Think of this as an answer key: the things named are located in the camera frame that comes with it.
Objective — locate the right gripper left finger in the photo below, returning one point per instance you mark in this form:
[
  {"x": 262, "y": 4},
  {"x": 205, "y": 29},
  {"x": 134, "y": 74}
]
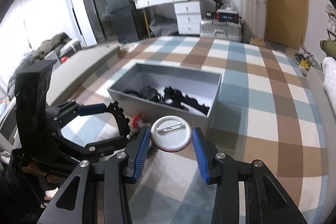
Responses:
[{"x": 77, "y": 199}]

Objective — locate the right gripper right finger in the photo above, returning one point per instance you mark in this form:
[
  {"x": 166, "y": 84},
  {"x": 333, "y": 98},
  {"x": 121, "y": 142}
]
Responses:
[{"x": 266, "y": 200}]

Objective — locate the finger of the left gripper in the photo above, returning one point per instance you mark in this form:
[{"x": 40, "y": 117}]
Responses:
[
  {"x": 78, "y": 109},
  {"x": 64, "y": 148}
]

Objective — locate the white round pin badge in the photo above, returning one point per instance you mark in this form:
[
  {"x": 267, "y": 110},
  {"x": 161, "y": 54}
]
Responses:
[{"x": 171, "y": 133}]

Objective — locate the black hair clip band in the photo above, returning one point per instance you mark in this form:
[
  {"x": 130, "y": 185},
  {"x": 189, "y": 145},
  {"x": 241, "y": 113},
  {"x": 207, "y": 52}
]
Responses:
[{"x": 175, "y": 98}]

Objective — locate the person's left hand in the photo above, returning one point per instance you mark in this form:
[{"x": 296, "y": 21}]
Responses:
[{"x": 33, "y": 169}]

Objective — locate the black scrunchie in box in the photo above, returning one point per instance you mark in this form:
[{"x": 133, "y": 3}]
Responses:
[{"x": 151, "y": 94}]

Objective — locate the grey open storage box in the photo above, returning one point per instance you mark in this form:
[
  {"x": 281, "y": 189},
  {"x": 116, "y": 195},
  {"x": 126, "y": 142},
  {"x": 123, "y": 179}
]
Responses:
[{"x": 202, "y": 85}]

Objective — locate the plaid bed cover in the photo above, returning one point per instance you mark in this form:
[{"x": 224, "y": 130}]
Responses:
[{"x": 265, "y": 111}]

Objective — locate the silver suitcase lying flat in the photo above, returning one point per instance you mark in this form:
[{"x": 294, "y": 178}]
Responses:
[{"x": 212, "y": 28}]

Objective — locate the white desk with drawers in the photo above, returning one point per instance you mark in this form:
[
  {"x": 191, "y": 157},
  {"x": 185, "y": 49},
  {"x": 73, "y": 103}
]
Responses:
[{"x": 189, "y": 13}]

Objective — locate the black red box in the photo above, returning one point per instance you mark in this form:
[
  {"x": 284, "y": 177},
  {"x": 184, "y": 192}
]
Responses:
[{"x": 224, "y": 16}]

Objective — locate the white upright suitcase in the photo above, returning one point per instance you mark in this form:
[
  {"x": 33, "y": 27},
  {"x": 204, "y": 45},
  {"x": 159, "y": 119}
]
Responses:
[{"x": 253, "y": 14}]

